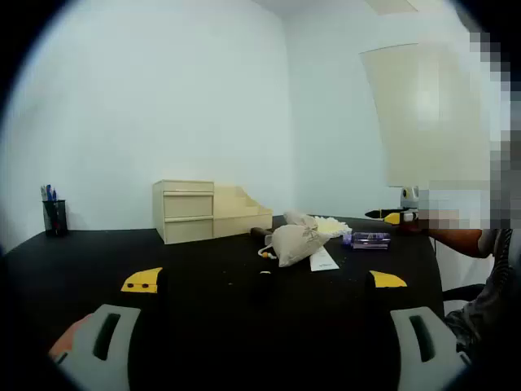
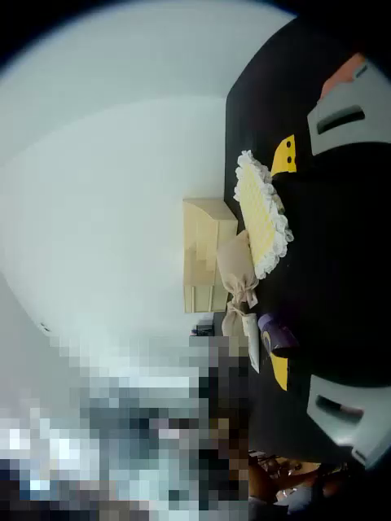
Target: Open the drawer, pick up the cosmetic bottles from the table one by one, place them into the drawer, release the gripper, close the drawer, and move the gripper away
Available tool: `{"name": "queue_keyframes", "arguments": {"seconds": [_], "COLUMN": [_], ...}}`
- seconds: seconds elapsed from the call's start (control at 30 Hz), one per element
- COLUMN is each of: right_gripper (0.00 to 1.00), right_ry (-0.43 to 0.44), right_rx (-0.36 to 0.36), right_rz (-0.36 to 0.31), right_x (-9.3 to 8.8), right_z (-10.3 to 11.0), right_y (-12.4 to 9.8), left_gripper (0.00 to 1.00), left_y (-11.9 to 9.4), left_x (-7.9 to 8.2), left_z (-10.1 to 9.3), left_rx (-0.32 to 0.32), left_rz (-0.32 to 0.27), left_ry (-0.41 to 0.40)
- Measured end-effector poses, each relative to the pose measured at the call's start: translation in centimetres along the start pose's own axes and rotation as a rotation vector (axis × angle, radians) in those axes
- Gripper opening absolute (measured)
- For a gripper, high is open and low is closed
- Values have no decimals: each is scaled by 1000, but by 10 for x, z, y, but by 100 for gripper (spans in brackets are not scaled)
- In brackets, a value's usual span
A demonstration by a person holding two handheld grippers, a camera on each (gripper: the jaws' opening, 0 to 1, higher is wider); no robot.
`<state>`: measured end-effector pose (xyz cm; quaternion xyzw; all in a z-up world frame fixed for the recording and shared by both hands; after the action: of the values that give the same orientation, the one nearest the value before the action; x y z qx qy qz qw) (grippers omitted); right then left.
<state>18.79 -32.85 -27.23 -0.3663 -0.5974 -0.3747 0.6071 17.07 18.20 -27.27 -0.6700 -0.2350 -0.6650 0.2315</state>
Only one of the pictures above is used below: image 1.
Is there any beige wooden drawer organizer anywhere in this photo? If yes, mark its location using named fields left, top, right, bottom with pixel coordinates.
left=152, top=179, right=274, bottom=245

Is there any black cosmetic bottle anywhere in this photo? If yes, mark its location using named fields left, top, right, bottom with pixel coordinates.
left=252, top=269, right=275, bottom=306

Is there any purple clear cosmetic bottle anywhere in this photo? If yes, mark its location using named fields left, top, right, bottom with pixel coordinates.
left=341, top=231, right=392, bottom=251

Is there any beige door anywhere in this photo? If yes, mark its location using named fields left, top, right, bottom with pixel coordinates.
left=359, top=42, right=420, bottom=189

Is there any printed beige drawstring pouch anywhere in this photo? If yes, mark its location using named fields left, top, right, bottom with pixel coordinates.
left=257, top=222, right=329, bottom=269

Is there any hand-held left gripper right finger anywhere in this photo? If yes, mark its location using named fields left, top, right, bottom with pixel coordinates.
left=365, top=269, right=473, bottom=391

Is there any black table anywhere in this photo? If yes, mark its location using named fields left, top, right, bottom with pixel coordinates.
left=0, top=213, right=447, bottom=391

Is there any white cosmetic bottle slim cap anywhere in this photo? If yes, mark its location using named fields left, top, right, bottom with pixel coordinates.
left=308, top=245, right=340, bottom=273

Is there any yellow patterned cotton pad packet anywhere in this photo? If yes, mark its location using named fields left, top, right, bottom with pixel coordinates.
left=313, top=215, right=353, bottom=240

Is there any plain beige drawstring pouch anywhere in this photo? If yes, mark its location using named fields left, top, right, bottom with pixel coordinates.
left=283, top=210, right=319, bottom=229

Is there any person's left hand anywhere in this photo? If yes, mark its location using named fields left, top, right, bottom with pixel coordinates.
left=47, top=312, right=97, bottom=363

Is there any ceiling light panel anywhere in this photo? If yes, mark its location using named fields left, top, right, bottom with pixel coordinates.
left=363, top=0, right=428, bottom=17

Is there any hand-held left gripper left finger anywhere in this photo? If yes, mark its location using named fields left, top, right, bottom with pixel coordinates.
left=48, top=266, right=169, bottom=391

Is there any black mesh pen holder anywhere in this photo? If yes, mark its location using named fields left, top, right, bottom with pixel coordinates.
left=42, top=198, right=68, bottom=238

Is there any beige wooden drawer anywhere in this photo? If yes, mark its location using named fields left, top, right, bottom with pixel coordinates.
left=162, top=192, right=215, bottom=219
left=164, top=218, right=215, bottom=243

